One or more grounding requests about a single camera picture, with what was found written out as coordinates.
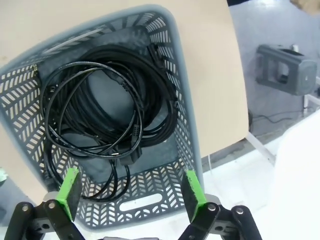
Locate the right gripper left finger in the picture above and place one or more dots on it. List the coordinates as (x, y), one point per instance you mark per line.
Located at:
(67, 195)

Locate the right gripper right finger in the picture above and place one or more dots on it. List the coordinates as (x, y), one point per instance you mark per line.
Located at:
(196, 197)

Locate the grey plastic lattice basket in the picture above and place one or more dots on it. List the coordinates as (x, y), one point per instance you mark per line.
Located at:
(185, 100)

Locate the white side table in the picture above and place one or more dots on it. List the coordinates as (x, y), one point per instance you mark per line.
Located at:
(300, 175)

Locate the grey box device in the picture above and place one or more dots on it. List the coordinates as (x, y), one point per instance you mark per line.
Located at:
(287, 70)

